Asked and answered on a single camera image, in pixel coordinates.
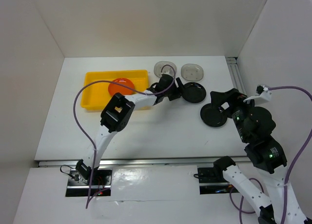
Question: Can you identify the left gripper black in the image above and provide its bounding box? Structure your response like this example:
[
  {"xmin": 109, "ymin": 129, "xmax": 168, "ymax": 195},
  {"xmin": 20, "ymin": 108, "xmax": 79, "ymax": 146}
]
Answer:
[{"xmin": 163, "ymin": 77, "xmax": 189, "ymax": 101}]

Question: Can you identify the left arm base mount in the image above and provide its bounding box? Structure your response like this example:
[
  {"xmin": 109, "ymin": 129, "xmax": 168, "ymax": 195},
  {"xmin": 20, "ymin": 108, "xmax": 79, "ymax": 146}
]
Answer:
[{"xmin": 60, "ymin": 165, "xmax": 113, "ymax": 197}]

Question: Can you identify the yellow plastic bin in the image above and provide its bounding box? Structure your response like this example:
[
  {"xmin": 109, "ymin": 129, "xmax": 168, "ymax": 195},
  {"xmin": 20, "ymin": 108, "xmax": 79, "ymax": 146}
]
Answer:
[{"xmin": 80, "ymin": 70, "xmax": 149, "ymax": 111}]

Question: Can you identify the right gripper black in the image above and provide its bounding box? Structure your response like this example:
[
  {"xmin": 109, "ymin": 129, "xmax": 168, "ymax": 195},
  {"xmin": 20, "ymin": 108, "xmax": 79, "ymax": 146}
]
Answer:
[{"xmin": 209, "ymin": 86, "xmax": 259, "ymax": 141}]

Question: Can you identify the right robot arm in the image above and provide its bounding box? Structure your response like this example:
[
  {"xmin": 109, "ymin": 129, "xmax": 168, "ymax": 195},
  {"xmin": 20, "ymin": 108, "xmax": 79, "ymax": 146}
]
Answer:
[{"xmin": 206, "ymin": 85, "xmax": 312, "ymax": 224}]

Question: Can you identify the clear glass plate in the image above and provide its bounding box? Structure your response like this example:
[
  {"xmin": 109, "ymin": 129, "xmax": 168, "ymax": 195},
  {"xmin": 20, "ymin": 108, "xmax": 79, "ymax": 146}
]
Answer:
[
  {"xmin": 181, "ymin": 64, "xmax": 204, "ymax": 82},
  {"xmin": 154, "ymin": 61, "xmax": 177, "ymax": 78}
]

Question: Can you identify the orange plate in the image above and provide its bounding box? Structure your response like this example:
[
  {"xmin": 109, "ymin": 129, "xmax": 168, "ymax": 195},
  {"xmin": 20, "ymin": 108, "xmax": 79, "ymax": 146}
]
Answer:
[{"xmin": 108, "ymin": 78, "xmax": 135, "ymax": 96}]

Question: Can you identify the black plate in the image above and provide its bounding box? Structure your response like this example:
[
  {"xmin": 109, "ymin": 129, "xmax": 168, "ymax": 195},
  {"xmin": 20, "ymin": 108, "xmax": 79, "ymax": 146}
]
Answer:
[
  {"xmin": 200, "ymin": 103, "xmax": 227, "ymax": 128},
  {"xmin": 182, "ymin": 82, "xmax": 207, "ymax": 104}
]

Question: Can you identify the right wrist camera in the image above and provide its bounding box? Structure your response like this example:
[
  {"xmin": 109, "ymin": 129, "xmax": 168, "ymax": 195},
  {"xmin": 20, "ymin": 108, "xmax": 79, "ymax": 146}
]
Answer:
[{"xmin": 243, "ymin": 85, "xmax": 272, "ymax": 105}]

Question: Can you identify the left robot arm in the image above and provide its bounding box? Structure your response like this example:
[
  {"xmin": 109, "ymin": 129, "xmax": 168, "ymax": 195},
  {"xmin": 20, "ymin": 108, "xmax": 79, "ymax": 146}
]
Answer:
[{"xmin": 73, "ymin": 74, "xmax": 180, "ymax": 185}]

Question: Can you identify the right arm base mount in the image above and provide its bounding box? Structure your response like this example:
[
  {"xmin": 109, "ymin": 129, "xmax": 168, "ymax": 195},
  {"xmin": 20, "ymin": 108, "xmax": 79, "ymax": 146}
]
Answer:
[{"xmin": 193, "ymin": 168, "xmax": 233, "ymax": 195}]

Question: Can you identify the aluminium rail front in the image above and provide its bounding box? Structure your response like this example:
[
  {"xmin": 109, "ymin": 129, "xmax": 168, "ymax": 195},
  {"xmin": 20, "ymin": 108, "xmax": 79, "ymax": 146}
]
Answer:
[{"xmin": 38, "ymin": 156, "xmax": 249, "ymax": 167}]

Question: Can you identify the aluminium rail right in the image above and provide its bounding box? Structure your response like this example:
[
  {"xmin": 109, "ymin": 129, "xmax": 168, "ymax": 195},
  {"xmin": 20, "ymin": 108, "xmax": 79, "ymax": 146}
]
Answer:
[{"xmin": 225, "ymin": 57, "xmax": 246, "ymax": 94}]

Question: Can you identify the aluminium rail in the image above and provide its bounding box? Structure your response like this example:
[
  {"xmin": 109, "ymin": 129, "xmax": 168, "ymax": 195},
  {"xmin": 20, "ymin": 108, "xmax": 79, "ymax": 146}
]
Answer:
[
  {"xmin": 225, "ymin": 57, "xmax": 246, "ymax": 94},
  {"xmin": 38, "ymin": 156, "xmax": 249, "ymax": 167}
]

